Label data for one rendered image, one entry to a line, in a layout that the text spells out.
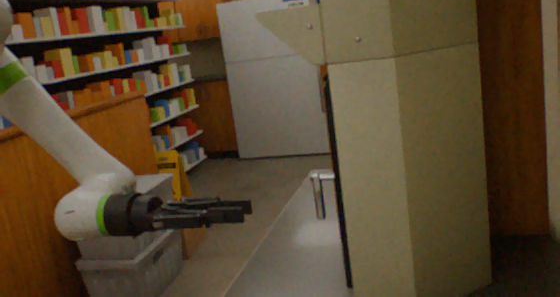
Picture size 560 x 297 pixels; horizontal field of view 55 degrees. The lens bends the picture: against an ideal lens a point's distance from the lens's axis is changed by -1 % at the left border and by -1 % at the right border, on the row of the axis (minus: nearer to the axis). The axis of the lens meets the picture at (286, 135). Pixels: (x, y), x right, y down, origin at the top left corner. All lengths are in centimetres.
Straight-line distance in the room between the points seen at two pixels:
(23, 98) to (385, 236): 83
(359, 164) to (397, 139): 8
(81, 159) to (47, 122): 11
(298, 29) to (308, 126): 515
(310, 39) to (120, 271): 249
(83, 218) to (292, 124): 501
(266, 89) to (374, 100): 520
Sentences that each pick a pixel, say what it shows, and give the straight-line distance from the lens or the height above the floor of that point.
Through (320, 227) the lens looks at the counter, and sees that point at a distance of 148.
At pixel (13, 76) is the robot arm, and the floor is 145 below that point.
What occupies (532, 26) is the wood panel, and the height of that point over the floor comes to 141.
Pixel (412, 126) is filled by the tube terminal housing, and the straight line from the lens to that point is 93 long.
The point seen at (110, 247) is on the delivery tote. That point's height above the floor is 40.
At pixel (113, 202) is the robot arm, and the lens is 116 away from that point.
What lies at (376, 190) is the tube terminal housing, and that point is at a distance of 94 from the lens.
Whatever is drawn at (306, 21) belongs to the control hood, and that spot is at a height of 148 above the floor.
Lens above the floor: 148
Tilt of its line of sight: 12 degrees down
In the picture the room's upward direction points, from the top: 8 degrees counter-clockwise
